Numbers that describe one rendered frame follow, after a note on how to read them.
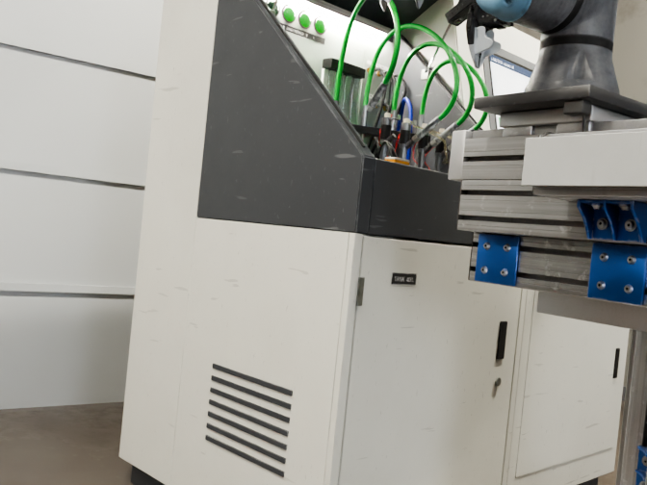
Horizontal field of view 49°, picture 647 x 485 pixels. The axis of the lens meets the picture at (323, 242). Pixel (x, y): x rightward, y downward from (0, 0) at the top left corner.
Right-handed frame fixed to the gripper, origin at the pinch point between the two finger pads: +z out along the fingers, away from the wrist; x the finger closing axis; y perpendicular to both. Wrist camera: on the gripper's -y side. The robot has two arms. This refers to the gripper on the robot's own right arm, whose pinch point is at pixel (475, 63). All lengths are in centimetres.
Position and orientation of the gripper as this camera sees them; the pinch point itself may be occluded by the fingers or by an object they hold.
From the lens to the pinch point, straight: 178.4
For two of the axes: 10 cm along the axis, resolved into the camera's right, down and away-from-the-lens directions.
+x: 7.2, 0.6, 6.9
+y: 6.9, 0.8, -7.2
